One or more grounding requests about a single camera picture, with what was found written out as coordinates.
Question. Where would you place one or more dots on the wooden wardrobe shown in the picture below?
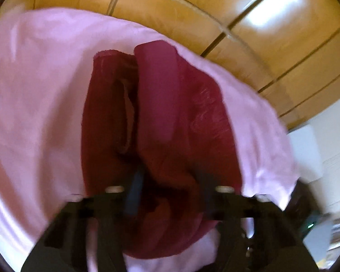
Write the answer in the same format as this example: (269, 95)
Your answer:
(243, 19)

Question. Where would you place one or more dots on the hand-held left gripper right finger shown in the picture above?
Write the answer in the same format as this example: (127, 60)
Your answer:
(202, 192)

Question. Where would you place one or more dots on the pink bedsheet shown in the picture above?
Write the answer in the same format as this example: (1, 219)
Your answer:
(39, 96)

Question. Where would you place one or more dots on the maroon long-sleeved shirt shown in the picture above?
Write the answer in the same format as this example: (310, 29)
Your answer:
(164, 124)

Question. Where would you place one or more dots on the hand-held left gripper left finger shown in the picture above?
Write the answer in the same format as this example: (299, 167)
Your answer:
(133, 192)

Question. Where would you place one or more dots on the white box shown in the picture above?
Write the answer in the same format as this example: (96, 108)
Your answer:
(328, 158)

